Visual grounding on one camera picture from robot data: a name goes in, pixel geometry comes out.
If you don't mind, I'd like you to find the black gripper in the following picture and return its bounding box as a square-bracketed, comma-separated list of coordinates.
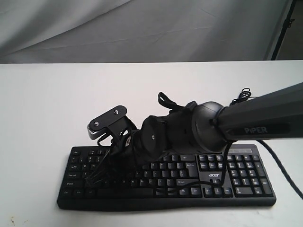
[85, 128, 147, 187]

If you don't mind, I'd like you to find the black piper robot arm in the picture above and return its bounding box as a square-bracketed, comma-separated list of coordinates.
[85, 84, 303, 186]

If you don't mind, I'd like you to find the black acer keyboard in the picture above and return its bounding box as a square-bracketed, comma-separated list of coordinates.
[57, 144, 276, 212]

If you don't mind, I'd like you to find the grey backdrop cloth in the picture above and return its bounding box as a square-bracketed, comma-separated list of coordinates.
[0, 0, 291, 63]

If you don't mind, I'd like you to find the black stand pole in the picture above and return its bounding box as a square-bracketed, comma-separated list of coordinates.
[270, 0, 303, 61]

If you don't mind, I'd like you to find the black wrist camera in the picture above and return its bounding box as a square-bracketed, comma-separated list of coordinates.
[87, 105, 137, 140]

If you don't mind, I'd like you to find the black USB cable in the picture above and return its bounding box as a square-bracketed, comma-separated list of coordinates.
[229, 88, 258, 107]

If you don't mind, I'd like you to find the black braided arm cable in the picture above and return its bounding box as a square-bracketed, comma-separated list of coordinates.
[259, 139, 303, 199]

